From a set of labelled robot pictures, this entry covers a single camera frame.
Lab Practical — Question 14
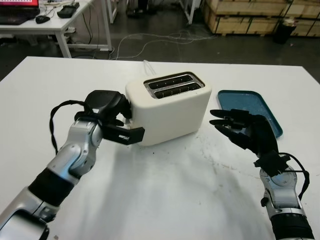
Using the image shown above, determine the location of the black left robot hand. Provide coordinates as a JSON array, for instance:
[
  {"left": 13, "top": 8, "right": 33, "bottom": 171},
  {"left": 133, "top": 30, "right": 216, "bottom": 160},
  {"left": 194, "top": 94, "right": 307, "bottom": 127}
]
[{"left": 83, "top": 89, "right": 134, "bottom": 129}]

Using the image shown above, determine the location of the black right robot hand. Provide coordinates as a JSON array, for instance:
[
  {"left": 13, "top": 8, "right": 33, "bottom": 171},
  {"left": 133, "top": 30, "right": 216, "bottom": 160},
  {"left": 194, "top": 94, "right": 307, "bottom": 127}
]
[{"left": 209, "top": 107, "right": 279, "bottom": 159}]

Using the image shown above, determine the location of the cream white toaster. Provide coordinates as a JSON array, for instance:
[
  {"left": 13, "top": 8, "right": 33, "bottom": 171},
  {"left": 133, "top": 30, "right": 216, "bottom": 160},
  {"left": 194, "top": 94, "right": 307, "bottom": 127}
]
[{"left": 124, "top": 71, "right": 213, "bottom": 147}]

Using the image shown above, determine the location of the teal plastic tray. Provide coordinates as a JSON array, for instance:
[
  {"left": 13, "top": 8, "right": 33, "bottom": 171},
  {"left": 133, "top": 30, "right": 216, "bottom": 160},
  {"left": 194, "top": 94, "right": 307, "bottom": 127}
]
[{"left": 216, "top": 89, "right": 284, "bottom": 139}]

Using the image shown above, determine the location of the white desk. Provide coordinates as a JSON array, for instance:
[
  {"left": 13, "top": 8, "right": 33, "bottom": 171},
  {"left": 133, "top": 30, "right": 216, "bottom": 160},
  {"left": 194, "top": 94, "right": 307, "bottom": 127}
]
[{"left": 0, "top": 0, "right": 113, "bottom": 59}]

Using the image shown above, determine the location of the black handheld controller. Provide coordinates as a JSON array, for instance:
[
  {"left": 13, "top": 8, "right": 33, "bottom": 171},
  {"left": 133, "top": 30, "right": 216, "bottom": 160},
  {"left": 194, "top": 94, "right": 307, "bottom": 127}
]
[{"left": 56, "top": 2, "right": 80, "bottom": 18}]

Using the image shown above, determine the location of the black computer mouse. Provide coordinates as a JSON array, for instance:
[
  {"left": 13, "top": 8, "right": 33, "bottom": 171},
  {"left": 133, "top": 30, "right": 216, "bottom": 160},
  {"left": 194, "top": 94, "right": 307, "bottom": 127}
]
[{"left": 34, "top": 14, "right": 51, "bottom": 25}]

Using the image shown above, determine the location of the black trash bin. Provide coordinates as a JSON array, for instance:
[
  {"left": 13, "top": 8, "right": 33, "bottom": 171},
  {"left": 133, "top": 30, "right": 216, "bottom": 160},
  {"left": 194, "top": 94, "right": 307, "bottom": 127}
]
[{"left": 272, "top": 17, "right": 298, "bottom": 45}]

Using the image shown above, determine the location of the large wooden crate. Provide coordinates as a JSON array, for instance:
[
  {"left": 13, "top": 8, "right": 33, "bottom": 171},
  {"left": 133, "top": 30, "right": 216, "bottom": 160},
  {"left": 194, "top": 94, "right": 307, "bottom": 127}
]
[
  {"left": 284, "top": 0, "right": 320, "bottom": 38},
  {"left": 202, "top": 0, "right": 288, "bottom": 36}
]

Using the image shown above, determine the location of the black laptop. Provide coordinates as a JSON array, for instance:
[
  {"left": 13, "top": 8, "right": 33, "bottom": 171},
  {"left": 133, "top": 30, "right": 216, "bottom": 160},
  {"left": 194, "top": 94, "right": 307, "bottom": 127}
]
[{"left": 0, "top": 0, "right": 41, "bottom": 26}]

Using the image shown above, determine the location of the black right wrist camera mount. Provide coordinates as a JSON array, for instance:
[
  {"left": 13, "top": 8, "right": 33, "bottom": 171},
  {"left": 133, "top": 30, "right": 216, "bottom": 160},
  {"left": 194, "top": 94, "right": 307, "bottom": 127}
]
[{"left": 253, "top": 152, "right": 291, "bottom": 177}]

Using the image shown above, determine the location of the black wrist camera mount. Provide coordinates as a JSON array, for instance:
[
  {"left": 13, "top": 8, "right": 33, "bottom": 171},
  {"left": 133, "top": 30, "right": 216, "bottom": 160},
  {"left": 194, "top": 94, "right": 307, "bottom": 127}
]
[
  {"left": 253, "top": 152, "right": 291, "bottom": 177},
  {"left": 101, "top": 123, "right": 146, "bottom": 146}
]

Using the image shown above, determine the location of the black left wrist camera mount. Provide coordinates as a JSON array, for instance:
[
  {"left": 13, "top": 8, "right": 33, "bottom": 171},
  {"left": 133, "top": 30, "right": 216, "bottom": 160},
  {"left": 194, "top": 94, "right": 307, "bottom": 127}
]
[{"left": 101, "top": 123, "right": 146, "bottom": 146}]

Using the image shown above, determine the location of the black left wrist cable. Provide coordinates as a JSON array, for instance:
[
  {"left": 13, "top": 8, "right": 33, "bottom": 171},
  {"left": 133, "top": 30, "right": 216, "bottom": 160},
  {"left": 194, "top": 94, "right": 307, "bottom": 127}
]
[{"left": 49, "top": 99, "right": 101, "bottom": 153}]

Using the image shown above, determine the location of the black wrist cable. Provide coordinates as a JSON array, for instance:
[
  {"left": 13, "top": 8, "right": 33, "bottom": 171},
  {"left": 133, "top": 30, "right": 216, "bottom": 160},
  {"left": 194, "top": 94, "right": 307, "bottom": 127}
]
[
  {"left": 49, "top": 99, "right": 101, "bottom": 153},
  {"left": 279, "top": 152, "right": 311, "bottom": 201}
]

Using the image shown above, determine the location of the white toaster power cord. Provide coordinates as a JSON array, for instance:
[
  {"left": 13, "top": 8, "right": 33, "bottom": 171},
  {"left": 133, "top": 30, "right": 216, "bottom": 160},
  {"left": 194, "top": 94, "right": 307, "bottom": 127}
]
[{"left": 142, "top": 59, "right": 157, "bottom": 77}]

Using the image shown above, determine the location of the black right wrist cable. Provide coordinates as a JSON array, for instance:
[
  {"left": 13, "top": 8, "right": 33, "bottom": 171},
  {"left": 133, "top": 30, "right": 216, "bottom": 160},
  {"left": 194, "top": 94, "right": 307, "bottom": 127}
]
[{"left": 279, "top": 152, "right": 311, "bottom": 201}]

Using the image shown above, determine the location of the white table frame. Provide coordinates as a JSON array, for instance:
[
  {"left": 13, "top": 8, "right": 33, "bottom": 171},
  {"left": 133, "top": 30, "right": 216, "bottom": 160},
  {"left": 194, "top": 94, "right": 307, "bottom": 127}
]
[{"left": 107, "top": 0, "right": 194, "bottom": 25}]

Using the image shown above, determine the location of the white floor cable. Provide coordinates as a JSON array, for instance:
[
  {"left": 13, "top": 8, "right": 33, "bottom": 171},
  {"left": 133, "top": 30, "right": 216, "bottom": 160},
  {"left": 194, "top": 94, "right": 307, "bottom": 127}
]
[{"left": 109, "top": 29, "right": 217, "bottom": 61}]

